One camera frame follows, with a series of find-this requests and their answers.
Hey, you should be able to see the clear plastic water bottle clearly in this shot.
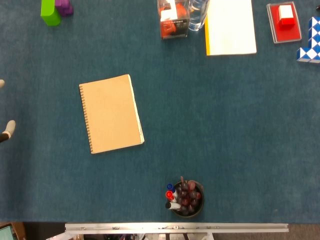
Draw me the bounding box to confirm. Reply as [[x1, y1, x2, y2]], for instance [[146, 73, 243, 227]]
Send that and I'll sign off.
[[187, 0, 211, 32]]

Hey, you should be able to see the blue white snake puzzle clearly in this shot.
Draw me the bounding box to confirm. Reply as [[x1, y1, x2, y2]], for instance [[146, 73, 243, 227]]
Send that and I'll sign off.
[[296, 16, 320, 64]]

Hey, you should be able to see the red cap whiteboard marker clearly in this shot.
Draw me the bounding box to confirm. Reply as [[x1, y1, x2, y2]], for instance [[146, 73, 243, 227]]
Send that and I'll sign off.
[[164, 190, 178, 202]]

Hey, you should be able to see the aluminium frame rail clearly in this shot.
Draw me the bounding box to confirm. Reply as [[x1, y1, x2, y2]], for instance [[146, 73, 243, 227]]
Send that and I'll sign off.
[[64, 222, 290, 236]]

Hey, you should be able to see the dark red grape bunch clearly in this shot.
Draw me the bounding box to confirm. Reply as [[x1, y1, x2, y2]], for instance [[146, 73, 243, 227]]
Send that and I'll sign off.
[[174, 175, 203, 216]]

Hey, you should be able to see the black round pen holder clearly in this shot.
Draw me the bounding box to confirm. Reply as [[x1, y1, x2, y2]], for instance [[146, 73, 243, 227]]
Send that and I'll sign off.
[[169, 180, 205, 219]]

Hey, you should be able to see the green plastic block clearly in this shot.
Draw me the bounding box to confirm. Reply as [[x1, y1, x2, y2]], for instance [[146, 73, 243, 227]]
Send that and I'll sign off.
[[40, 0, 62, 27]]

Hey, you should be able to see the purple plastic block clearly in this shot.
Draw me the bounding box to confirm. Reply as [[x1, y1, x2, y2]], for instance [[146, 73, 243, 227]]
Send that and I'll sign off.
[[54, 0, 75, 18]]

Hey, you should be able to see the kraft cover spiral notebook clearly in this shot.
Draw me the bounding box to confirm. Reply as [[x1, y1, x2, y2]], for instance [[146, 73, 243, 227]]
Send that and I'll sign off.
[[78, 73, 145, 155]]

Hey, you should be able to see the clear box of orange parts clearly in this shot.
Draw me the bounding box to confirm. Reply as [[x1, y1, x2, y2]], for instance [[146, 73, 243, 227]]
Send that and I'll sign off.
[[156, 0, 191, 41]]

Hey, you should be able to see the blue felt table cloth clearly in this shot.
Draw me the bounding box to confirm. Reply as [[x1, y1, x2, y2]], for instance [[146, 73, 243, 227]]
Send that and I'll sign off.
[[0, 0, 320, 224]]

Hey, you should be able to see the black cap whiteboard marker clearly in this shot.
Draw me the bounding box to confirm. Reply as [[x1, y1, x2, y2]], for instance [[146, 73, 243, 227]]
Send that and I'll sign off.
[[164, 201, 181, 211]]

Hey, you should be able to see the red white box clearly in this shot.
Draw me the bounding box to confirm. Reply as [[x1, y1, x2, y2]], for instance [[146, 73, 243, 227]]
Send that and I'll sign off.
[[266, 1, 303, 45]]

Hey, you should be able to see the red and white cube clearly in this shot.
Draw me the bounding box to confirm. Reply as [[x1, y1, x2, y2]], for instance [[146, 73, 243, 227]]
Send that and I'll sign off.
[[277, 4, 297, 29]]

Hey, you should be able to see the white notepad yellow spine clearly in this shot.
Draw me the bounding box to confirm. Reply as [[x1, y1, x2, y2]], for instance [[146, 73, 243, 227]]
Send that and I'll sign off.
[[204, 0, 258, 57]]

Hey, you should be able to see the green screen device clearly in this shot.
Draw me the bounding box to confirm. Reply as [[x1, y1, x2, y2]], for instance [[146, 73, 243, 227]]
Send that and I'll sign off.
[[0, 224, 18, 240]]

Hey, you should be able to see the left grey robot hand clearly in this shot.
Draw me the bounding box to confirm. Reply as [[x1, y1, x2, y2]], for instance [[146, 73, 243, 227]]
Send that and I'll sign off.
[[0, 79, 17, 144]]

